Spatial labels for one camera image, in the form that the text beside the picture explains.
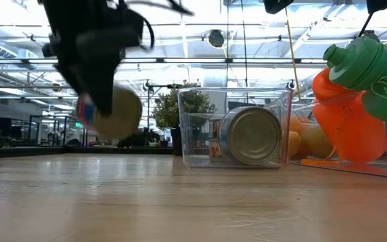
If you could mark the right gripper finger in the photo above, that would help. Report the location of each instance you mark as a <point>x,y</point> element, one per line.
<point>275,5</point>

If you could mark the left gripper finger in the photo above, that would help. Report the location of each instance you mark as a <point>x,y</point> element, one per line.
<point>71,79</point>
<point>99,90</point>

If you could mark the blue-label gold tin can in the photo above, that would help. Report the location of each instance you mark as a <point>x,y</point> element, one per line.
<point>126,114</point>
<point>250,134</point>

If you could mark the green plastic bottle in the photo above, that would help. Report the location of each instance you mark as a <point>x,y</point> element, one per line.
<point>361,60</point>

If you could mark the orange plastic bottle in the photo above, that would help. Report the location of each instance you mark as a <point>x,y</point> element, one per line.
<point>348,127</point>

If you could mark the green toy pear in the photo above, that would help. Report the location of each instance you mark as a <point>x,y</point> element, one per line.
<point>316,142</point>

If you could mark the green potted plant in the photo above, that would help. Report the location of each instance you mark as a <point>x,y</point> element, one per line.
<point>166,111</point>

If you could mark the overhead light bar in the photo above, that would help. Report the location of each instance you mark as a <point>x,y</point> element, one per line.
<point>193,61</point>

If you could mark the clear plastic bin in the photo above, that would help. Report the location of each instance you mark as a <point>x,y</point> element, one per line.
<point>365,169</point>
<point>197,134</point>
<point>314,111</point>

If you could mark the black overhead camera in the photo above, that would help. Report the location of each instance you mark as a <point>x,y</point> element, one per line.
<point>216,39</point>

